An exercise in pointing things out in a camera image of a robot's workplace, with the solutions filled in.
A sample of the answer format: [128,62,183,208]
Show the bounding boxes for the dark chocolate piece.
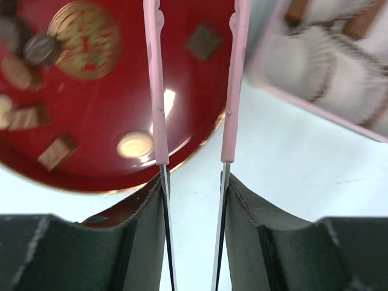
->
[186,24,222,61]

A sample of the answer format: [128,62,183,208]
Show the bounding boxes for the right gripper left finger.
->
[1,176,165,290]

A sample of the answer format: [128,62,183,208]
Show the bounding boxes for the brown layered chocolate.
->
[38,134,78,171]

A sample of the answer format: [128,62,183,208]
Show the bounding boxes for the pink cat paw tongs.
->
[143,1,251,290]

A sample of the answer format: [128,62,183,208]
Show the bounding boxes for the white oval chocolate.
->
[116,132,154,158]

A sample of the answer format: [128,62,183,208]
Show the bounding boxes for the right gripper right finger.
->
[226,176,387,290]

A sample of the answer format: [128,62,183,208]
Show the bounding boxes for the metal tin box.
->
[248,1,387,142]

